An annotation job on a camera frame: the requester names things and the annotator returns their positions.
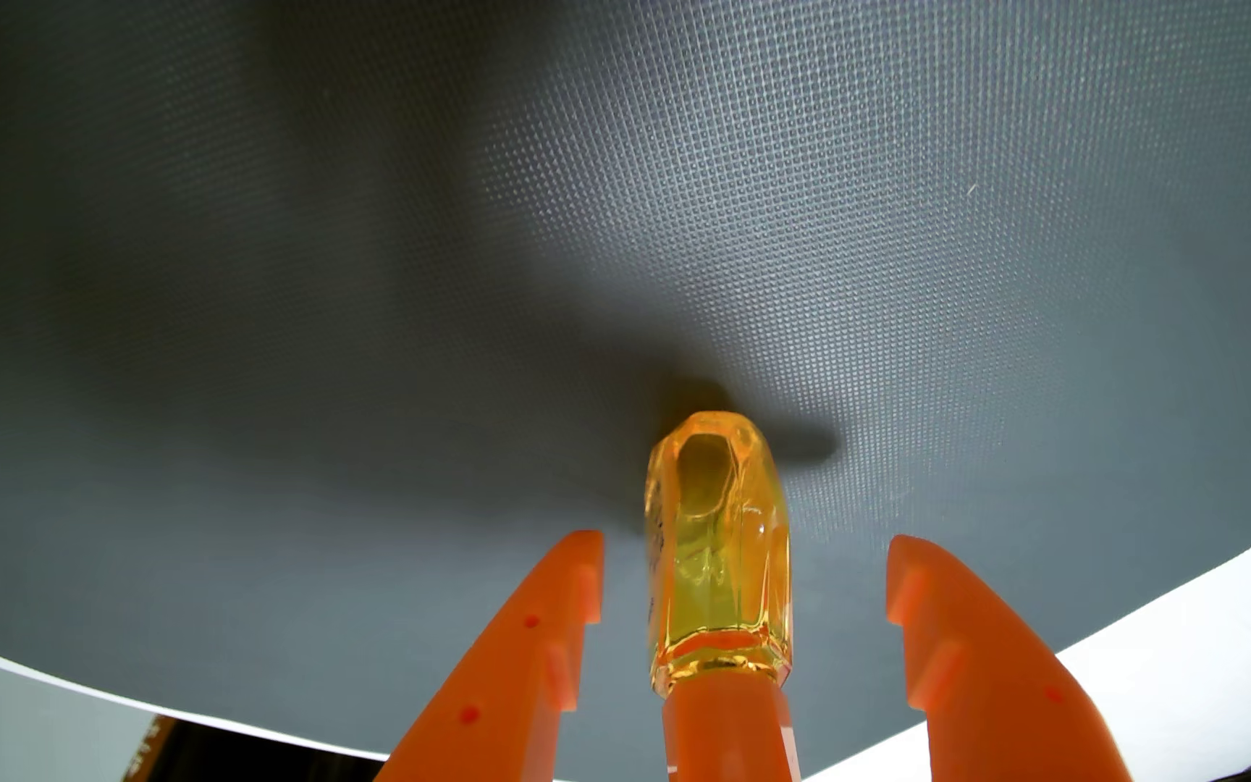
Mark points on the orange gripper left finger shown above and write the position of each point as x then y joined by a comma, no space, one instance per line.
495,673

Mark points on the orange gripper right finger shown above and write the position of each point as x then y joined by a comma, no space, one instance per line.
995,695

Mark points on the yellow eyedrops bottle orange cap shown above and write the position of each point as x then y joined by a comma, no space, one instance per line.
718,565

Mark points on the black object brown edge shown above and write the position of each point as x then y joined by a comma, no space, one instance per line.
256,755

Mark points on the dark grey textured mat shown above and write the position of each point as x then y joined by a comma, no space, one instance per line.
256,217

